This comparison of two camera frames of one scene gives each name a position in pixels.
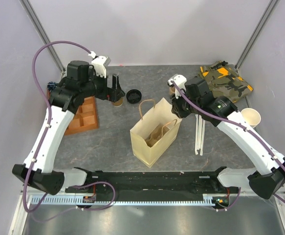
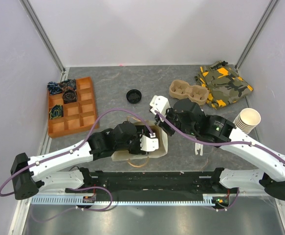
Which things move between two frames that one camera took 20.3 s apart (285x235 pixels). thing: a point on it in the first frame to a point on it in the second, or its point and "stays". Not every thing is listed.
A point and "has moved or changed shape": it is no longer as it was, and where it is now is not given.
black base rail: [157, 183] stays
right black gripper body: [183, 106] to [162, 123]
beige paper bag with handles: [157, 129] has moved or changed shape
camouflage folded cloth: [225, 81] stays
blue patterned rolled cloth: [51, 85] stays
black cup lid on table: [133, 96] stays
